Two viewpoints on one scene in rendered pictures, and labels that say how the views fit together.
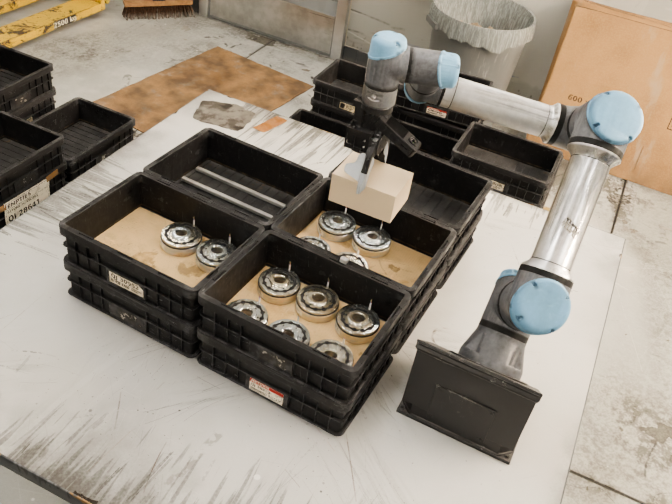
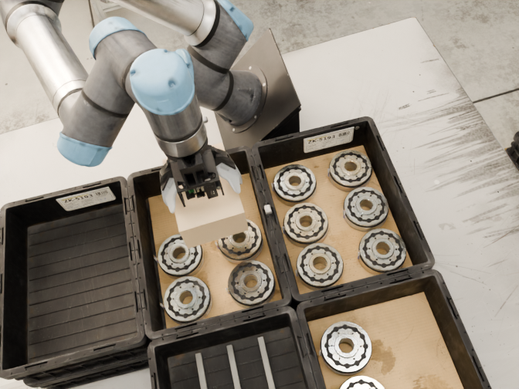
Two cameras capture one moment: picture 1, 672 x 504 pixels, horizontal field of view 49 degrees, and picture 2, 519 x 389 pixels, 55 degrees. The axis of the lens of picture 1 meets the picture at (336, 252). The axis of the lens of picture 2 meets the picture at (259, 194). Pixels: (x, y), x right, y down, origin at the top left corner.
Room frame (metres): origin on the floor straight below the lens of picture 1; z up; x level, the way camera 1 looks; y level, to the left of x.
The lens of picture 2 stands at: (1.59, 0.42, 1.91)
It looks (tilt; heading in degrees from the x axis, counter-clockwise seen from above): 61 degrees down; 244
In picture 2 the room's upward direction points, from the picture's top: 10 degrees counter-clockwise
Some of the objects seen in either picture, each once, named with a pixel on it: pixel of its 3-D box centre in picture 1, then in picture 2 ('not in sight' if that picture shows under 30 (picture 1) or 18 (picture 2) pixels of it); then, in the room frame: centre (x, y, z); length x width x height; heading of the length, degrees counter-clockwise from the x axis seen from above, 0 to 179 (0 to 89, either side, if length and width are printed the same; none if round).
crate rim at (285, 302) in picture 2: (365, 232); (203, 235); (1.50, -0.07, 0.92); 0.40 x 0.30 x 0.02; 68
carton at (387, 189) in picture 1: (371, 186); (205, 194); (1.47, -0.05, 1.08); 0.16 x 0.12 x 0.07; 71
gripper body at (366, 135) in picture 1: (370, 125); (192, 163); (1.48, -0.03, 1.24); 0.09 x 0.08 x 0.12; 71
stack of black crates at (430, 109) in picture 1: (435, 126); not in sight; (3.15, -0.36, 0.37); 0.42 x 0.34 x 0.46; 71
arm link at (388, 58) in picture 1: (386, 61); (166, 94); (1.48, -0.04, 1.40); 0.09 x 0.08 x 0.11; 94
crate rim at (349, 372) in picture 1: (306, 297); (336, 202); (1.22, 0.05, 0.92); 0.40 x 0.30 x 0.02; 68
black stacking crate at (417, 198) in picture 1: (408, 196); (78, 277); (1.78, -0.18, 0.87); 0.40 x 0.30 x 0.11; 68
